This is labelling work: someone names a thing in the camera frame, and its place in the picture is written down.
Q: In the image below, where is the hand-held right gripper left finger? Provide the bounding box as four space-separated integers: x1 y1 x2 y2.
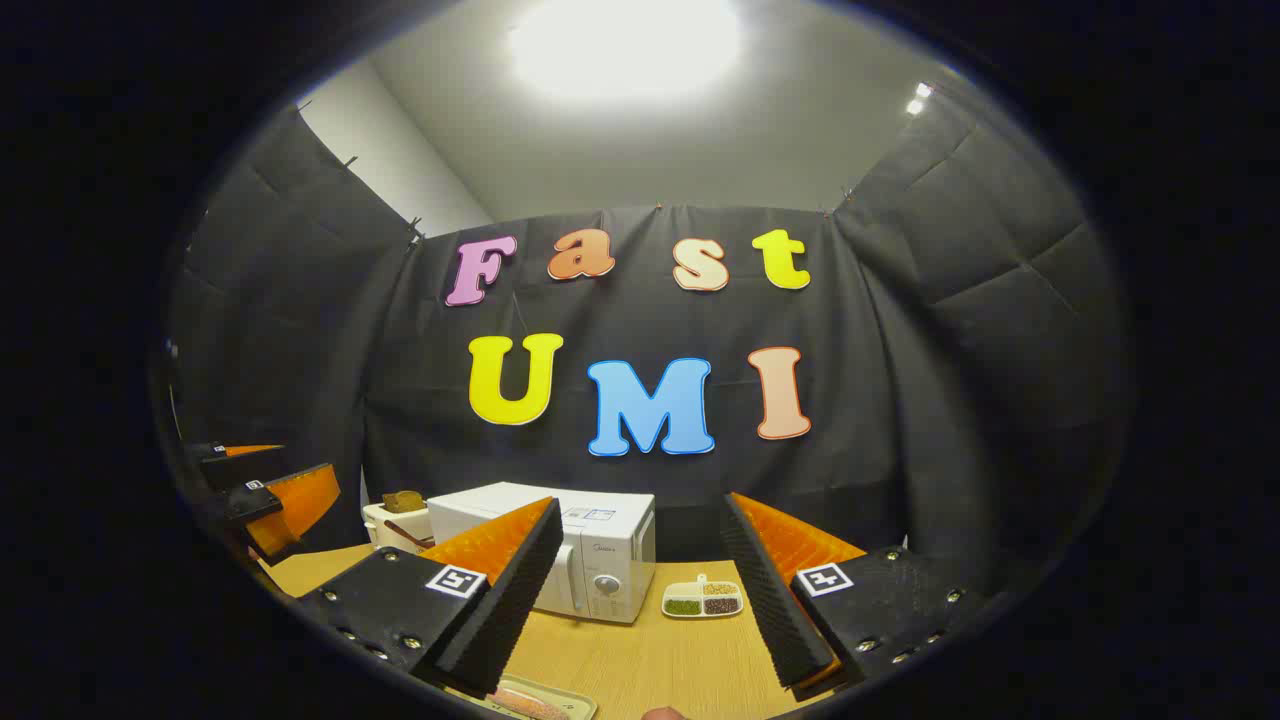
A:
297 497 564 698

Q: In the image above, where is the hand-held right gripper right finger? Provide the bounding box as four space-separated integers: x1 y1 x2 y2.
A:
720 492 991 701

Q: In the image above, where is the white microwave oven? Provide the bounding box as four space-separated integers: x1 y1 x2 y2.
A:
427 482 658 626

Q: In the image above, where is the white divided plate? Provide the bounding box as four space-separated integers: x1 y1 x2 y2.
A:
662 574 744 619

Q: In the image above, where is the beige tray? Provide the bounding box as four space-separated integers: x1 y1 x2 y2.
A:
445 675 598 720

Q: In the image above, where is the white toaster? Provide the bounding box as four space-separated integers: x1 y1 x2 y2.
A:
362 500 436 556

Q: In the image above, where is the black backdrop cloth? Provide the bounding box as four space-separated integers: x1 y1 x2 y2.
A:
165 95 1136 601

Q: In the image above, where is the large ceiling light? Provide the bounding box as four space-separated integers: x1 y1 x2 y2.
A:
505 0 746 101

